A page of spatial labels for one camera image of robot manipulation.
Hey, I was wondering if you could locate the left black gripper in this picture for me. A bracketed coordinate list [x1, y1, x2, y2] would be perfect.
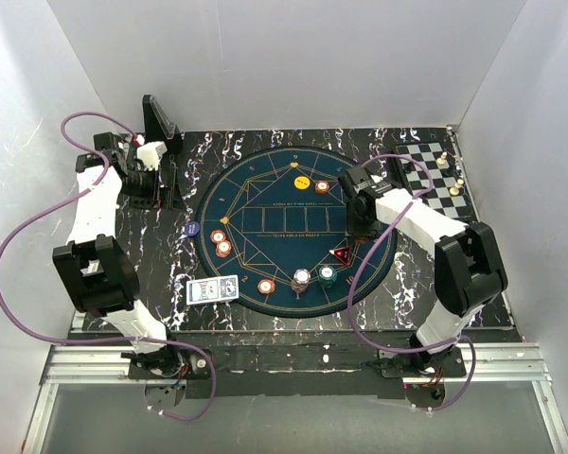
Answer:
[120, 166, 186, 213]

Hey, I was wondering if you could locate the orange big blind button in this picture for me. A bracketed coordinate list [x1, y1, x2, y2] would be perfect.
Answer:
[293, 176, 311, 190]

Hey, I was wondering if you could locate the purple small blind button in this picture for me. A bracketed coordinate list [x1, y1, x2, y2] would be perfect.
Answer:
[184, 221, 201, 237]

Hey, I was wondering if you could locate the white-blue poker chip stack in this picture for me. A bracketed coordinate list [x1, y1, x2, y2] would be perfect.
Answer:
[292, 269, 311, 293]

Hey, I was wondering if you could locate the orange poker chip stack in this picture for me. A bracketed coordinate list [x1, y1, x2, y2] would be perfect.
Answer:
[257, 279, 275, 294]

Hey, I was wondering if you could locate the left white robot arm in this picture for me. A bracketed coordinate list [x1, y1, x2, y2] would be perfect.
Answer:
[52, 132, 183, 378]

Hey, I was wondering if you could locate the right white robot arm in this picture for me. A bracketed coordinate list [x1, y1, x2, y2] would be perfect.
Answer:
[338, 166, 508, 376]

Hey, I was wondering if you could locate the black chess pawn upper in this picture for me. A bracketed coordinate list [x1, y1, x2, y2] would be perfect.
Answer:
[403, 162, 415, 173]

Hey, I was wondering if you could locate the black card shoe stand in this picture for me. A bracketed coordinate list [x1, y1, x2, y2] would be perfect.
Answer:
[142, 95, 183, 155]

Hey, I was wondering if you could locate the cream chess piece tall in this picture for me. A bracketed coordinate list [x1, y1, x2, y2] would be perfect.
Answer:
[436, 151, 448, 166]

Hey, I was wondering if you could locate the black white chess board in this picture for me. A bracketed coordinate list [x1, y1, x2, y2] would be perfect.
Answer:
[394, 142, 475, 221]

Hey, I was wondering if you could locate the round blue poker mat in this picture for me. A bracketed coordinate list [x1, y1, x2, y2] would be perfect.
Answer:
[195, 147, 398, 318]

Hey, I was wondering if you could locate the green poker chip stack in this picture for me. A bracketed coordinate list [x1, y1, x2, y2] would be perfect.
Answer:
[318, 265, 337, 288]

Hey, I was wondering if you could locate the blue playing card deck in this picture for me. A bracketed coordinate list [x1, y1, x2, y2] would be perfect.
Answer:
[186, 275, 240, 306]

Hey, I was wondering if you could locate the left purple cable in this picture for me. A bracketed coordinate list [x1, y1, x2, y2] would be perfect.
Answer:
[0, 112, 218, 422]

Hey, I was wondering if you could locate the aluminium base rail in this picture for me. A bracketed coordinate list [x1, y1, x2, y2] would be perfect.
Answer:
[23, 343, 568, 453]

